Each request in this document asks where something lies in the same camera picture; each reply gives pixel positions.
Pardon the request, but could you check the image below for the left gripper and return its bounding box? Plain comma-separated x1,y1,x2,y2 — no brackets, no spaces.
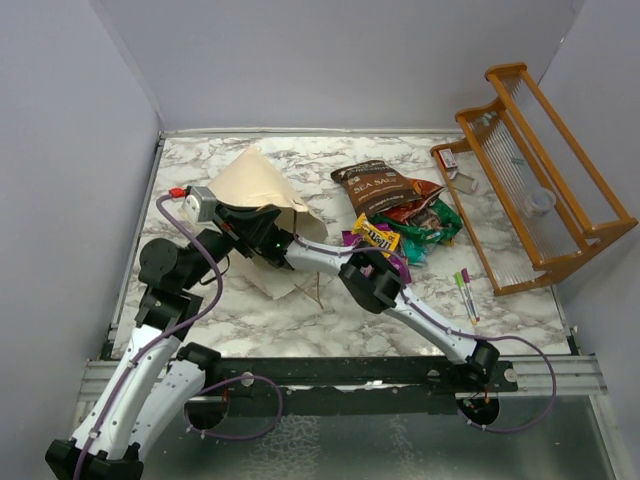
181,199,282,290

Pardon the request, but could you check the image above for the beige paper bag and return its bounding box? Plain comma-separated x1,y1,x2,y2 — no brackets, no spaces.
181,146,328,299

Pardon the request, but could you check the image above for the purple snack packet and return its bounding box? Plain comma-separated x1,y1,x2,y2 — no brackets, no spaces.
341,230,363,247

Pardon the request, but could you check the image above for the dark brown chocolate packet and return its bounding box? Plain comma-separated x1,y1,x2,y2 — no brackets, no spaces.
331,160,418,217

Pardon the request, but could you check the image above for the yellow m&m's packet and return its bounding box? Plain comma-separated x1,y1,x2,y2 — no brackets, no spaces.
351,213,401,256

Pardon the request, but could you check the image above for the red doritos bag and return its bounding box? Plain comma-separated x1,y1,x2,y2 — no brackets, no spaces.
382,178,445,224

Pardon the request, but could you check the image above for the green crisps bag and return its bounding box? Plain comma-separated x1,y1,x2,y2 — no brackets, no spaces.
373,198,463,246

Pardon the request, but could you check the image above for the teal snack packet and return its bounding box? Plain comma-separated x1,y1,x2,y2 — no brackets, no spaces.
402,238,428,266

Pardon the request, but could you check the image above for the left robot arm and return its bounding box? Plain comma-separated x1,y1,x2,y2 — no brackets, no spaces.
45,200,291,479

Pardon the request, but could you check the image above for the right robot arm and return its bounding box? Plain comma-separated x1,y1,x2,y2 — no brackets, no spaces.
267,234,500,391

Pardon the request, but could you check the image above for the small red card box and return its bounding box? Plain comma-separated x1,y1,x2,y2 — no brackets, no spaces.
438,149,458,170

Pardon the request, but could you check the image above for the green marker pen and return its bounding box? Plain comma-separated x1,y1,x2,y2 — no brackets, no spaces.
454,272,477,325

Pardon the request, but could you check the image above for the purple marker pen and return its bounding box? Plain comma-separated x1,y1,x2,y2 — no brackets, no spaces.
460,268,480,324

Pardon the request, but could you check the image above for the wooden rack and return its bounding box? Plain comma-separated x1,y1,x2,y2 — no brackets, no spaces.
431,63,638,296

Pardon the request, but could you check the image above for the clear plastic cup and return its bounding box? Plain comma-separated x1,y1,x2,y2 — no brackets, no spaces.
526,188,556,216

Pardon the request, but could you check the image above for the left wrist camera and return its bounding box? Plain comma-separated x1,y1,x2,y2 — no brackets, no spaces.
168,186,218,224

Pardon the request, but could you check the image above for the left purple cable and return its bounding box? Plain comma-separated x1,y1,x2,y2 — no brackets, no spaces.
74,195,225,480

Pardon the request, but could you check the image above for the purple cable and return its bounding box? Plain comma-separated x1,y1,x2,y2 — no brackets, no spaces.
292,234,557,436
74,195,225,480

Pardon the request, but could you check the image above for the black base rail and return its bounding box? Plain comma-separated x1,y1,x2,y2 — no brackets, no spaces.
177,343,517,418

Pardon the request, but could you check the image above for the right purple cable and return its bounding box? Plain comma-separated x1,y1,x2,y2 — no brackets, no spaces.
292,234,557,436

